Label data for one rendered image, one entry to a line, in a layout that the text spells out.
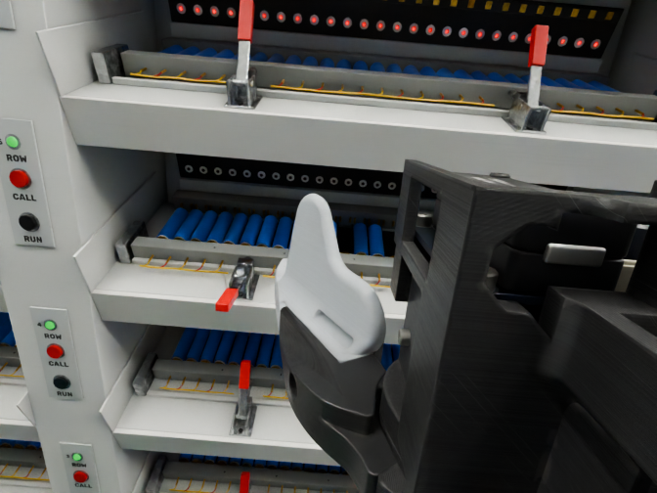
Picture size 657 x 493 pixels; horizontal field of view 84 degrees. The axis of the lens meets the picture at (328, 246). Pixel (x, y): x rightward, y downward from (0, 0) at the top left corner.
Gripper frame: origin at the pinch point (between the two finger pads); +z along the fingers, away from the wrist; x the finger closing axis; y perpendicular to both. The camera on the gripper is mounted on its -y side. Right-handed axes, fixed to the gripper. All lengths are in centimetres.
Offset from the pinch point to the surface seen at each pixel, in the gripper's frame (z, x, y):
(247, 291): 16.6, 13.4, -9.1
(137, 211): 26.6, 30.0, -4.0
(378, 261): 21.5, -0.8, -6.3
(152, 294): 16.7, 23.8, -10.6
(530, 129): 16.5, -12.2, 9.4
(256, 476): 24, 13, -45
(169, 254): 21.1, 23.7, -7.5
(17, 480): 23, 50, -47
